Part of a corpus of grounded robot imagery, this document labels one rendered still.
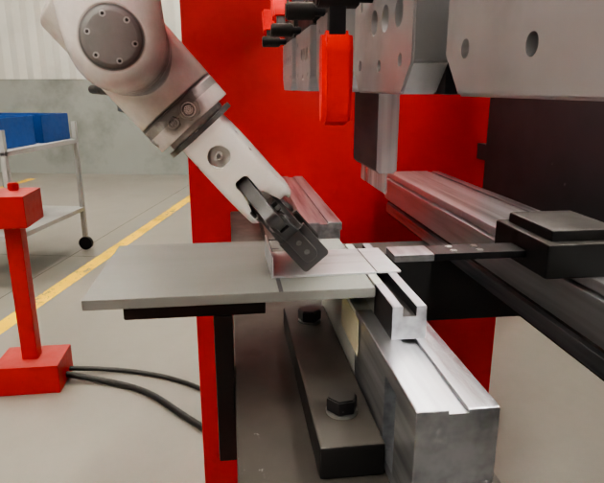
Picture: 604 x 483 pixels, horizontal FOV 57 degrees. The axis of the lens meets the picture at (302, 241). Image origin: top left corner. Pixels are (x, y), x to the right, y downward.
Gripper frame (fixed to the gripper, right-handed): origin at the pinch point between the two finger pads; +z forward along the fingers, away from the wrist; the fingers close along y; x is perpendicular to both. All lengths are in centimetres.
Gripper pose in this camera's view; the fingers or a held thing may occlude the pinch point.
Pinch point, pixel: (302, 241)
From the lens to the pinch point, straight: 58.5
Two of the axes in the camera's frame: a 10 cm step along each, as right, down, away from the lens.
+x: -7.5, 6.5, 0.8
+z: 6.5, 7.1, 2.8
